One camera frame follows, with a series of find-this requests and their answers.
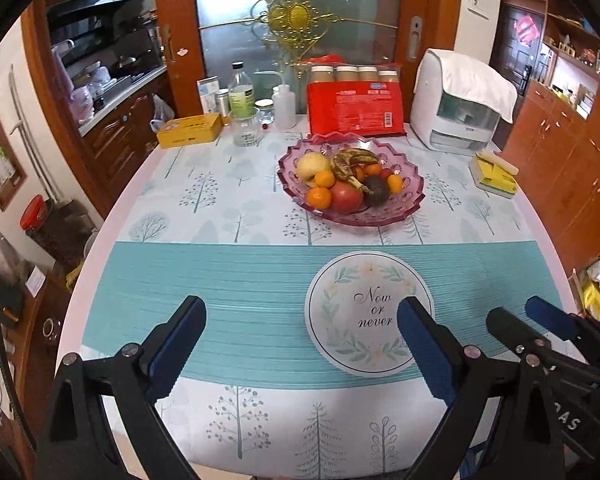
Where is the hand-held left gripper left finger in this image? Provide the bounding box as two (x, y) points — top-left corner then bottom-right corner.
(34, 296), (208, 480)

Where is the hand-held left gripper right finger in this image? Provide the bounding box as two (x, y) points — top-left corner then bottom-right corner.
(396, 296), (566, 480)

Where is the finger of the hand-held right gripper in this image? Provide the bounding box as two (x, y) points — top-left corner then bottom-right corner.
(486, 306), (556, 362)
(525, 296), (600, 361)

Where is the pink glass fruit bowl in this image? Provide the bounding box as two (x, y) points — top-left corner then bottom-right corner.
(276, 132), (426, 227)

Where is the dark avocado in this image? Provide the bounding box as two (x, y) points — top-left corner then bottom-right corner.
(362, 176), (391, 207)

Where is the red apple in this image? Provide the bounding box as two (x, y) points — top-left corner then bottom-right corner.
(331, 181), (365, 212)

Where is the spotted ripe banana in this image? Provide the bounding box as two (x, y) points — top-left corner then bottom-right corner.
(330, 148), (380, 196)

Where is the yellow pear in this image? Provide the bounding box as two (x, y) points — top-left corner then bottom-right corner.
(295, 151), (333, 182)

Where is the white printed plate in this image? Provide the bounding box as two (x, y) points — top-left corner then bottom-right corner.
(305, 252), (435, 377)

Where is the red lid storage jar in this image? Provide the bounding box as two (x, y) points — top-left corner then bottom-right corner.
(20, 195), (93, 266)

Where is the wooden kitchen cabinet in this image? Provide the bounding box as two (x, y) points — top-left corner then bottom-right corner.
(80, 67), (173, 188)

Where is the yellow tin box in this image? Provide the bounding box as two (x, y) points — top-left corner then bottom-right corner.
(156, 113), (223, 149)

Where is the clear glass cup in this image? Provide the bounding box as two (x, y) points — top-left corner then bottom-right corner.
(230, 106), (261, 147)

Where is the clear plastic bag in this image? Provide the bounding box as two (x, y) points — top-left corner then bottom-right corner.
(149, 94), (176, 133)

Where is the white countertop appliance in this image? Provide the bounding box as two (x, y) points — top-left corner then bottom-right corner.
(410, 48), (503, 156)

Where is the white towel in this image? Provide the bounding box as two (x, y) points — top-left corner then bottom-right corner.
(414, 50), (518, 123)

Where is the small metal can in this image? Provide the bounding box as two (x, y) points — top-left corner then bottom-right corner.
(215, 89), (231, 126)

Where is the red pack of paper cups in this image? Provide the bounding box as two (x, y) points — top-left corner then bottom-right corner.
(306, 62), (407, 137)

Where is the white carton box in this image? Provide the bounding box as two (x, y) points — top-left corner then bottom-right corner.
(196, 76), (221, 115)

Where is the glass bottle green label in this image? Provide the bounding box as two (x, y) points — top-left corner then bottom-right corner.
(228, 62), (256, 116)

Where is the white squeeze bottle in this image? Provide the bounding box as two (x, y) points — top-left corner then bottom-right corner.
(254, 71), (297, 130)

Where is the red door decoration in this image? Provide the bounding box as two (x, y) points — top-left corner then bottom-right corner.
(514, 14), (540, 43)

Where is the gold door ornament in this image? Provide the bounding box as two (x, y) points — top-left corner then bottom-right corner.
(200, 0), (398, 68)

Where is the wooden wall cabinet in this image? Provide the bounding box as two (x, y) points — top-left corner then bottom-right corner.
(500, 80), (600, 271)

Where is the metal door handle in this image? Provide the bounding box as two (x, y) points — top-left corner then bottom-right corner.
(161, 25), (176, 64)
(407, 16), (423, 60)

